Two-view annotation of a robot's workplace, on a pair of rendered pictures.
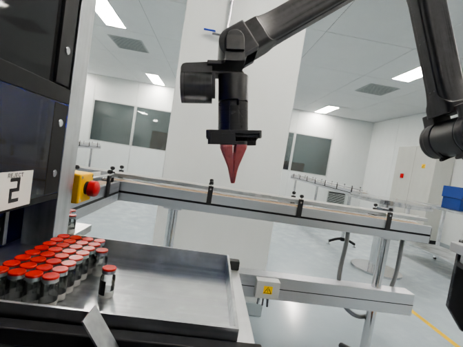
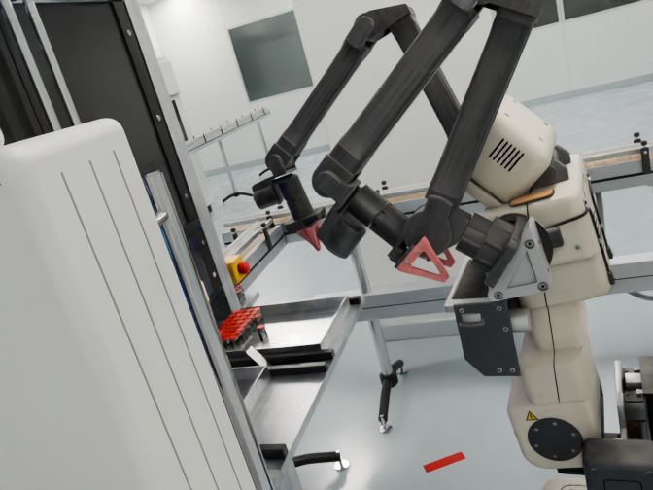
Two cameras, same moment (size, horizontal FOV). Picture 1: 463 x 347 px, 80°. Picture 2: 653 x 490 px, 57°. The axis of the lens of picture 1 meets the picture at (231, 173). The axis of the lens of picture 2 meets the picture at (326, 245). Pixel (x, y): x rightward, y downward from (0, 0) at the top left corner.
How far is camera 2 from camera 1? 1.13 m
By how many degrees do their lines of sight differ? 29
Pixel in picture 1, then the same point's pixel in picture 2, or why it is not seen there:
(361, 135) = not seen: outside the picture
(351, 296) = (622, 276)
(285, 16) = (302, 123)
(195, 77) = (261, 194)
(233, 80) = (285, 188)
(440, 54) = (432, 99)
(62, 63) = (187, 206)
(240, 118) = (301, 209)
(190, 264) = (323, 308)
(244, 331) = (336, 344)
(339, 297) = not seen: hidden behind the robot
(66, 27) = (179, 184)
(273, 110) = not seen: hidden behind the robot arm
